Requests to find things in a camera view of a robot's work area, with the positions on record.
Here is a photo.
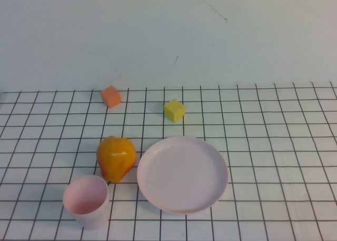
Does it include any pink plastic cup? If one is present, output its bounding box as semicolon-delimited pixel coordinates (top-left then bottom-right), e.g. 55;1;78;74
62;174;111;230

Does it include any pink round plate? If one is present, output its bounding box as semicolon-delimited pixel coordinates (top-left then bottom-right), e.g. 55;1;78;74
136;135;229;216

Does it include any yellow foam cube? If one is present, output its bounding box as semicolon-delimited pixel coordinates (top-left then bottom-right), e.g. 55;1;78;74
163;98;185;123

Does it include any orange foam cube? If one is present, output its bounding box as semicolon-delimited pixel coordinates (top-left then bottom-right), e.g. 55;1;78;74
100;85;122;109

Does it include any orange toy bell pepper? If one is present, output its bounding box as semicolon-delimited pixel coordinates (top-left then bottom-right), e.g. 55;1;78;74
96;135;137;184

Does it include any white grid-lined mat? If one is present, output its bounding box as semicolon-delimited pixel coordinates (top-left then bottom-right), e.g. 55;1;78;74
0;82;337;241

